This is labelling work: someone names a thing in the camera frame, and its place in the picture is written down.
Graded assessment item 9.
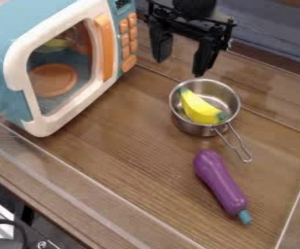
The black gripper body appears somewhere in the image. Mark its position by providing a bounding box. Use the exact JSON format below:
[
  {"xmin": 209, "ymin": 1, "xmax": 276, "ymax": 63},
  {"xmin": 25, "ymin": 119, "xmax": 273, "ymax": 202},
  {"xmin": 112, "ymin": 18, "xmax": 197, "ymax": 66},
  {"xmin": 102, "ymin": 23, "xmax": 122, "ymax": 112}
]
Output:
[{"xmin": 146, "ymin": 0, "xmax": 237, "ymax": 49}]

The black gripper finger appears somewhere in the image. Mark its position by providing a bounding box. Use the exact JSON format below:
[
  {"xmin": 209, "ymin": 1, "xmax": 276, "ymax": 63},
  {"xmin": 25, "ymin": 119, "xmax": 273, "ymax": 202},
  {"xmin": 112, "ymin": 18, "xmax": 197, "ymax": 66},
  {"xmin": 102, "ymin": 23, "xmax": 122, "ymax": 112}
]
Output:
[
  {"xmin": 149, "ymin": 19, "xmax": 174, "ymax": 63},
  {"xmin": 192, "ymin": 36, "xmax": 221, "ymax": 77}
]

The purple toy eggplant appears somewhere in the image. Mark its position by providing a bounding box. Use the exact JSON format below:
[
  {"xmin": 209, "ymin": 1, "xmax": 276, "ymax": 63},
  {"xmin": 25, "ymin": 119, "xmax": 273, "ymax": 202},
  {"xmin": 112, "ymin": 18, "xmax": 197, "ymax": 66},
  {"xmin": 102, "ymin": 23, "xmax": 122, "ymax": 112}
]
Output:
[{"xmin": 193, "ymin": 150, "xmax": 252, "ymax": 225}]

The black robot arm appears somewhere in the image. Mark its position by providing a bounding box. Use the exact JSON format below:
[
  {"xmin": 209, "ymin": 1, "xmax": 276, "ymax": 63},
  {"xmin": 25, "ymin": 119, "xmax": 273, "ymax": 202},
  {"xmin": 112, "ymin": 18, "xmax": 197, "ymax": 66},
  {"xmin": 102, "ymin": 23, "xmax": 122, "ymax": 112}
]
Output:
[{"xmin": 145, "ymin": 0, "xmax": 237, "ymax": 77}]

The yellow toy banana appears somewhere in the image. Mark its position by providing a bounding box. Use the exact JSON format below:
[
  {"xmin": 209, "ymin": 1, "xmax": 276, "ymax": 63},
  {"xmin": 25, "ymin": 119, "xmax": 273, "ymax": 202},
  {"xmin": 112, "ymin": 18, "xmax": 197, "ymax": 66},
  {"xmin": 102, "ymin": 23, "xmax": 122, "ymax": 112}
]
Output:
[{"xmin": 178, "ymin": 88, "xmax": 229, "ymax": 125}]

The blue toy microwave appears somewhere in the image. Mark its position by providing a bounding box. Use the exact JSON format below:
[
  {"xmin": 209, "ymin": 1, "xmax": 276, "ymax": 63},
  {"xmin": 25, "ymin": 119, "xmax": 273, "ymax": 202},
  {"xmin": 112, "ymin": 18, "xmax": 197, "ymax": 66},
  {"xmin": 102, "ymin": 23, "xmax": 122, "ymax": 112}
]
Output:
[{"xmin": 0, "ymin": 0, "xmax": 138, "ymax": 137}]

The orange microwave turntable plate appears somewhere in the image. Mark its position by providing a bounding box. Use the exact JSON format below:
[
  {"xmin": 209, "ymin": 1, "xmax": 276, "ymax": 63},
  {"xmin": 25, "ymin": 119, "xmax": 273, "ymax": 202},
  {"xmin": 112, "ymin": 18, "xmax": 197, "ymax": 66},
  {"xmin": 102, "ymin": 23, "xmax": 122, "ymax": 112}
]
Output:
[{"xmin": 29, "ymin": 63, "xmax": 78, "ymax": 97}]

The silver pot with wire handle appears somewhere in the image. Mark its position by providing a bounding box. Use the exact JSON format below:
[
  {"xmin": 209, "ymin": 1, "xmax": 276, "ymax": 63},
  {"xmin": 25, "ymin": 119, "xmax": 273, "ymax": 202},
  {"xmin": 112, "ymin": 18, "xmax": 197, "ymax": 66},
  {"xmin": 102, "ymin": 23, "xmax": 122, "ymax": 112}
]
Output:
[{"xmin": 169, "ymin": 79, "xmax": 253, "ymax": 162}]

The black cable bottom left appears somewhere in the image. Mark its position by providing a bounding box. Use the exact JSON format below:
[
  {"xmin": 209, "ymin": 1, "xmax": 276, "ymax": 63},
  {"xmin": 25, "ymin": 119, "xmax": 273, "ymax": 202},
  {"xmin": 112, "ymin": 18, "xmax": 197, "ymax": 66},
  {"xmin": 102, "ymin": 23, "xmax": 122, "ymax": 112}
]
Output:
[{"xmin": 0, "ymin": 218, "xmax": 30, "ymax": 249}]

